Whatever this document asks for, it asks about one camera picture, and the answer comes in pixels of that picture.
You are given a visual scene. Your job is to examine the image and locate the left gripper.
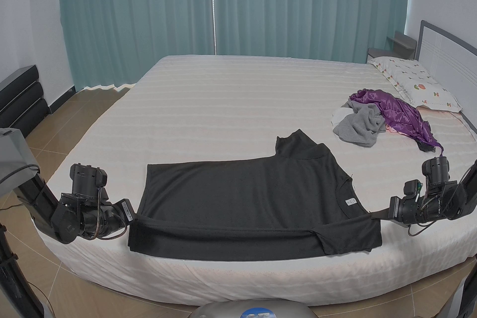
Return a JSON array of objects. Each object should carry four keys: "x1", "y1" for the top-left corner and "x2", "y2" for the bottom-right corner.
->
[{"x1": 115, "y1": 198, "x2": 135, "y2": 226}]

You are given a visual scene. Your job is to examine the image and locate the grey bedside table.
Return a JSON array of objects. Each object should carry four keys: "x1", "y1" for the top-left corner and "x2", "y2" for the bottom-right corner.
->
[{"x1": 367, "y1": 30, "x2": 417, "y2": 61}]

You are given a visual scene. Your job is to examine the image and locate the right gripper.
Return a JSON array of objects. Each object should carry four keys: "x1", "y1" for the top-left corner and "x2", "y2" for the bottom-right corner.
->
[{"x1": 388, "y1": 197, "x2": 407, "y2": 223}]

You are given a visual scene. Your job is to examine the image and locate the black chest of drawers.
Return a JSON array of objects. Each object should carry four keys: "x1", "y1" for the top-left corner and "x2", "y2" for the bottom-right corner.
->
[{"x1": 0, "y1": 65, "x2": 49, "y2": 134}]

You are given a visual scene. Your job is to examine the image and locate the white printed pillow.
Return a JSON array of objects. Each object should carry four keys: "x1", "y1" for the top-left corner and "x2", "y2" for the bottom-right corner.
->
[{"x1": 369, "y1": 56, "x2": 463, "y2": 113}]

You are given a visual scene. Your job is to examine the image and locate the white garment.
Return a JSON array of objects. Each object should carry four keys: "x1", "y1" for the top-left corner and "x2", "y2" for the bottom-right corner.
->
[{"x1": 330, "y1": 108, "x2": 353, "y2": 127}]

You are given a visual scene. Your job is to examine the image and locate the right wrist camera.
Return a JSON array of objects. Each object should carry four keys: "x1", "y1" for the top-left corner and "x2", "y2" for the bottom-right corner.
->
[{"x1": 403, "y1": 180, "x2": 422, "y2": 198}]

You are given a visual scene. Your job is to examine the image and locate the bed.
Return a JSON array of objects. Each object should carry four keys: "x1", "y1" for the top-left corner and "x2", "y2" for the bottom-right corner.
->
[{"x1": 35, "y1": 20, "x2": 477, "y2": 307}]

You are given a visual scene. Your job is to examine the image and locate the grey garment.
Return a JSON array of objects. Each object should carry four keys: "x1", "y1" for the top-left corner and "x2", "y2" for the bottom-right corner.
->
[{"x1": 333, "y1": 103, "x2": 387, "y2": 148}]

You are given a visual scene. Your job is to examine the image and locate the black T-shirt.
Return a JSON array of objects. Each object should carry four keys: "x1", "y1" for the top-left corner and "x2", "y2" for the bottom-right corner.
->
[{"x1": 128, "y1": 129, "x2": 383, "y2": 262}]

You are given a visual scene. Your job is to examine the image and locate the purple satin garment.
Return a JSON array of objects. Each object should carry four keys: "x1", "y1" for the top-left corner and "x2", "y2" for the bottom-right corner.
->
[{"x1": 349, "y1": 88, "x2": 446, "y2": 159}]

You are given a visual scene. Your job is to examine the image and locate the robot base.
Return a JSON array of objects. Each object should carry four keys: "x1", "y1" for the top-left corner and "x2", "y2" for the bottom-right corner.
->
[{"x1": 192, "y1": 300, "x2": 312, "y2": 318}]

